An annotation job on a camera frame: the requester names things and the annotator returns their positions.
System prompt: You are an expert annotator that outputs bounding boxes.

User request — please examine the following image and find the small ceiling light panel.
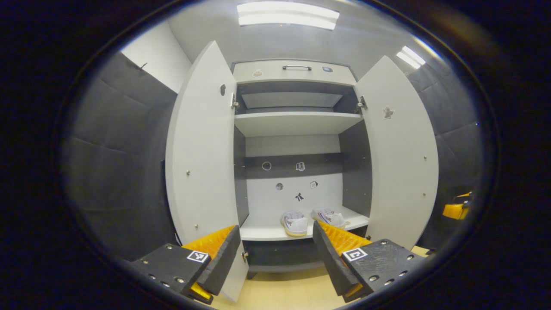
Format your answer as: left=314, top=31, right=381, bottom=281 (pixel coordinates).
left=396, top=45, right=427, bottom=69

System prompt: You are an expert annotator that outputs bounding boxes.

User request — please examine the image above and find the white cabinet door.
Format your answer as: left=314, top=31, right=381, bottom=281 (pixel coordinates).
left=165, top=41, right=249, bottom=303
left=354, top=55, right=440, bottom=251

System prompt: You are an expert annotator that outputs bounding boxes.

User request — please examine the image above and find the large ceiling light panel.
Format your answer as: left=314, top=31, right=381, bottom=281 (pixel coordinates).
left=237, top=1, right=341, bottom=31

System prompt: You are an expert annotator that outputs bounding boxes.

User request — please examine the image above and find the white shoe cabinet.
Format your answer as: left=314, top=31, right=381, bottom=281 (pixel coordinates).
left=165, top=41, right=440, bottom=303

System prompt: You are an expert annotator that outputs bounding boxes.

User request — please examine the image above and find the white cabinet shelf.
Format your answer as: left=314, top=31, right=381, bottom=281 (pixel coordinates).
left=239, top=206, right=370, bottom=242
left=234, top=111, right=364, bottom=138

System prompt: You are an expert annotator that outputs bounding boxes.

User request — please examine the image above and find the black backdrop cloth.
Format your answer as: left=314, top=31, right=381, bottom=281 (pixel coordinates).
left=62, top=52, right=483, bottom=261

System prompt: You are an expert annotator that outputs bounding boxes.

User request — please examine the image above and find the white canvas shoe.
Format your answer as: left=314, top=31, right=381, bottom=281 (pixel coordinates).
left=281, top=211, right=309, bottom=237
left=312, top=208, right=347, bottom=229

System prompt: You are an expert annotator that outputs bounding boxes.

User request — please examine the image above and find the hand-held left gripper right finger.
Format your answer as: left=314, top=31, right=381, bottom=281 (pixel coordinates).
left=313, top=220, right=427, bottom=303

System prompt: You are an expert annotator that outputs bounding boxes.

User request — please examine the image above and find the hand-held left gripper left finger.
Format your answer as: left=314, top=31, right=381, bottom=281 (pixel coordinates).
left=131, top=224, right=241, bottom=305

